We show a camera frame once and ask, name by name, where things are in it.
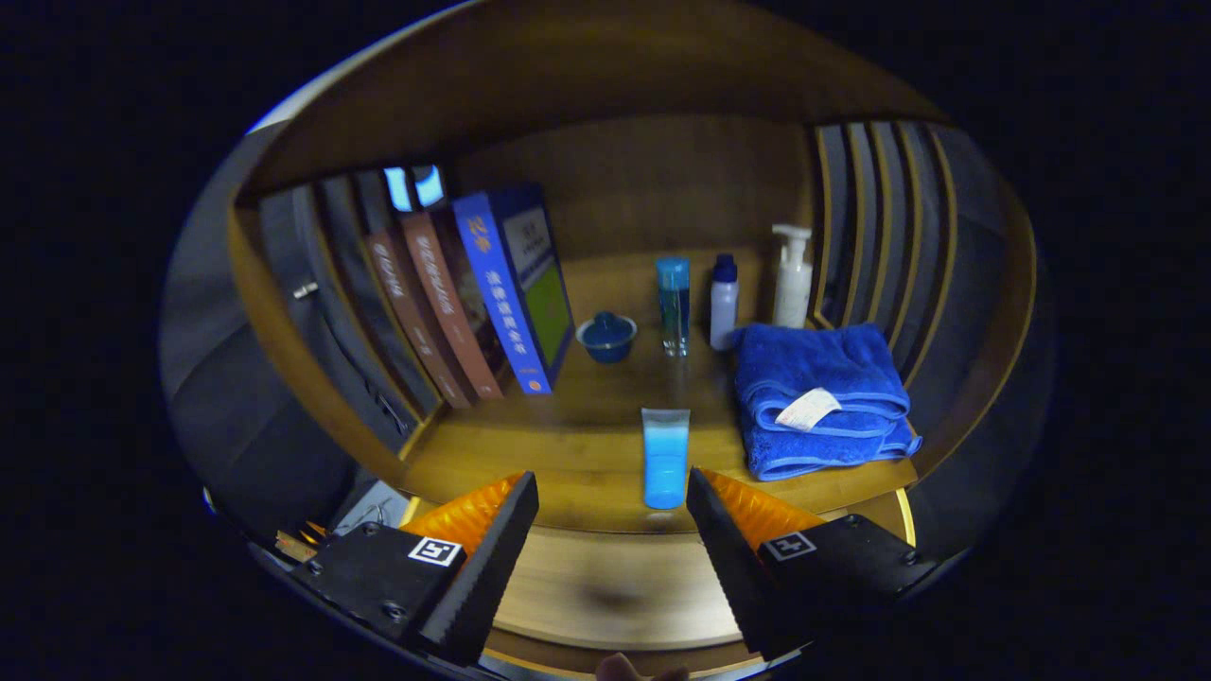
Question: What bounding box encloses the light blue tube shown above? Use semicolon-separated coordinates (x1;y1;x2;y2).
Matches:
641;408;692;512

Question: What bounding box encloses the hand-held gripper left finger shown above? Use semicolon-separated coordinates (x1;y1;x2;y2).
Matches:
289;471;540;668

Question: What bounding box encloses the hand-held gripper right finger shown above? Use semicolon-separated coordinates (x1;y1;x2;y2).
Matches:
686;466;939;663

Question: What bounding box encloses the wooden cabinet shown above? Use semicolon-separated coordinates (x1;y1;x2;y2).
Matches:
227;0;1042;677

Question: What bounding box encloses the dark blue lidded teacup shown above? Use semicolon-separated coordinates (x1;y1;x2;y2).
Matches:
575;312;639;365

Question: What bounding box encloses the blue book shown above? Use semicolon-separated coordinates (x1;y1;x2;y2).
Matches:
451;183;576;395

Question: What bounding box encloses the white pump bottle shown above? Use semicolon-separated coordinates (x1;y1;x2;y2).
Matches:
771;224;815;330

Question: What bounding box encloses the reddish brown book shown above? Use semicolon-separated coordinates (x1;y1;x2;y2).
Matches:
399;210;507;402

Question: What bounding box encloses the white bottle with blue cap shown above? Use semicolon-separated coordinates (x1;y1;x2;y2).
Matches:
710;253;739;353

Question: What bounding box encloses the wooden countertop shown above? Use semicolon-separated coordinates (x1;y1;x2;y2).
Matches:
402;248;921;535

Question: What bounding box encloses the blue folded towel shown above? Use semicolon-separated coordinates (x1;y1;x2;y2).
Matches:
727;323;923;482

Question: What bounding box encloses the dark brown book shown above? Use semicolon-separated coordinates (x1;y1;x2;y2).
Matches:
364;230;474;410

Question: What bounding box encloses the teal clear bottle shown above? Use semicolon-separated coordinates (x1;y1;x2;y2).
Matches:
656;256;692;358

